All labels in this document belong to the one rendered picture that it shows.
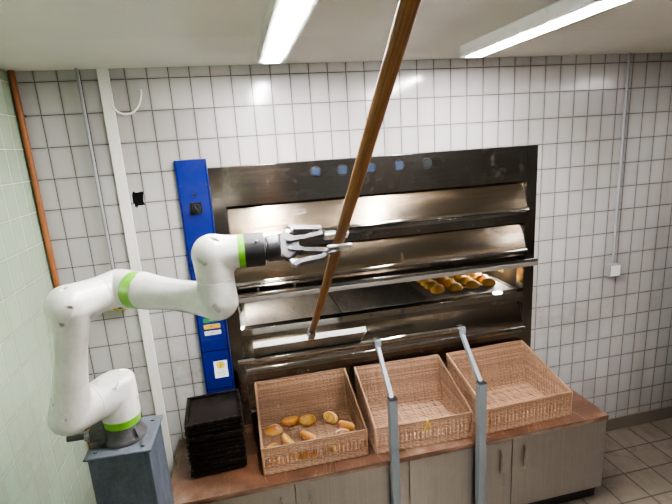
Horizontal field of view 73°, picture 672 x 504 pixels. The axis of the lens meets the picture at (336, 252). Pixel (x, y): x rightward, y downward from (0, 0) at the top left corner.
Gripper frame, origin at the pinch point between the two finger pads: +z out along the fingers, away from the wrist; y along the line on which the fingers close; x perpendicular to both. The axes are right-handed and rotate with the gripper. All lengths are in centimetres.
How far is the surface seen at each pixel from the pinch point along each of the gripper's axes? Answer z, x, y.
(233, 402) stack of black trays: -39, -145, 18
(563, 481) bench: 141, -161, 91
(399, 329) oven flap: 64, -153, -10
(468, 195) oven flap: 110, -104, -72
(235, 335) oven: -35, -146, -19
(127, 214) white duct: -81, -100, -76
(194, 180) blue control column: -46, -89, -87
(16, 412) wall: -122, -97, 15
